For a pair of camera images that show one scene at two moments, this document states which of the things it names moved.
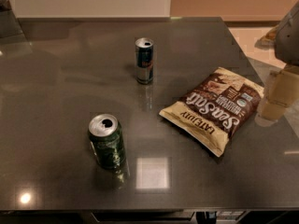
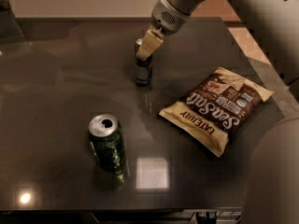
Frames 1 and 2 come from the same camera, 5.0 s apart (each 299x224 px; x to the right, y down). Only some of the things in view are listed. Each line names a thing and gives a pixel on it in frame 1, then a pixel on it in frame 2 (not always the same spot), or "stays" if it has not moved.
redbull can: (144, 59) stays
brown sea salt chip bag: (216, 108) stays
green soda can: (106, 137) stays
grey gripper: (289, 37) to (168, 20)
